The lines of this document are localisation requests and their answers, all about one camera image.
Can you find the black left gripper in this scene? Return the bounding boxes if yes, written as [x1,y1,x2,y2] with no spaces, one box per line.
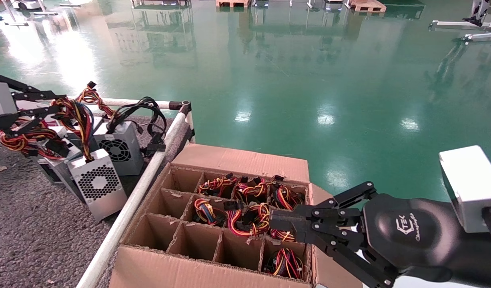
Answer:
[0,73,66,138]

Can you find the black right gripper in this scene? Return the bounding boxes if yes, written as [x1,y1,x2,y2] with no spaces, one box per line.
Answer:
[269,181,463,288]

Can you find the power supply from box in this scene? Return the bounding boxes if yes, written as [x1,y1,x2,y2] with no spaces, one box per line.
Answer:
[51,97,128,223]

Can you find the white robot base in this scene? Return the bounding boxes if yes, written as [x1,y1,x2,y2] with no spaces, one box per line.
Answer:
[10,0,46,11]

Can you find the brown cardboard box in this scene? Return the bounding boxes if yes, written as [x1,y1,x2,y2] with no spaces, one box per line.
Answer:
[109,143,365,288]

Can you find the white labelled power supply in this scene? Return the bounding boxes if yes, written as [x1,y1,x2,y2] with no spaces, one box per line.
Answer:
[16,100,57,120]

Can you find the dark grey power supply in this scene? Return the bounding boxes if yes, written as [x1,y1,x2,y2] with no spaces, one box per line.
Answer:
[65,81,120,153]

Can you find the cardboard divider grid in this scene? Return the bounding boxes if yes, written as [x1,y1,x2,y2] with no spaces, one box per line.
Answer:
[123,164,312,276]

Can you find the black pipe corner joint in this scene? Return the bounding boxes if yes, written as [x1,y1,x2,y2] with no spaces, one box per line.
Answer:
[168,100,192,117]

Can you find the small wooden pallet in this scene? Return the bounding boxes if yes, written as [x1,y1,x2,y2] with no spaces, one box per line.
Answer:
[216,0,253,8]

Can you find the large wooden pallet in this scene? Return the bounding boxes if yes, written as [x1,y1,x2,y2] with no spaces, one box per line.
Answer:
[347,0,387,13]

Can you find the black and white stand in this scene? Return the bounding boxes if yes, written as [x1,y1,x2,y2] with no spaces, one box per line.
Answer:
[463,0,491,27]

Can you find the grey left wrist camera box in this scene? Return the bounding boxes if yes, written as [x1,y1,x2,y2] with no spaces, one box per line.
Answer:
[0,82,19,119]

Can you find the grey power supply tangled wires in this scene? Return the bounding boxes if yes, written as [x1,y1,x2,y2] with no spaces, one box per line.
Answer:
[0,122,86,200]

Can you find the power supply with coloured wires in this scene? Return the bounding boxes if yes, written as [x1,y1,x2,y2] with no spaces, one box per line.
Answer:
[234,176,270,202]
[223,200,273,237]
[263,248,306,279]
[197,173,238,197]
[271,228,297,243]
[269,175,307,212]
[193,199,226,226]

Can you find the long white pipe rail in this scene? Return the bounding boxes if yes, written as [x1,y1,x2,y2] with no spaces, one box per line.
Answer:
[65,95,182,110]

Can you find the silver power supply black cables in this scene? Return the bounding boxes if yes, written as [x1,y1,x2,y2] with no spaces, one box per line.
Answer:
[92,96,168,176]

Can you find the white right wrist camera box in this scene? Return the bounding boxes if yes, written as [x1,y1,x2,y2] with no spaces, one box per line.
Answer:
[439,145,491,244]

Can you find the white table frame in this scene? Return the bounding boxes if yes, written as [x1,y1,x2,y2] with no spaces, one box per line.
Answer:
[131,0,190,6]

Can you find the long aluminium frame bar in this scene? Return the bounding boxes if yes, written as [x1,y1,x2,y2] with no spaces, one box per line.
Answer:
[428,20,491,32]

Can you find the short aluminium frame bar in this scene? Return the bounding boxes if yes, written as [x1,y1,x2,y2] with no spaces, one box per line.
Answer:
[461,32,491,43]

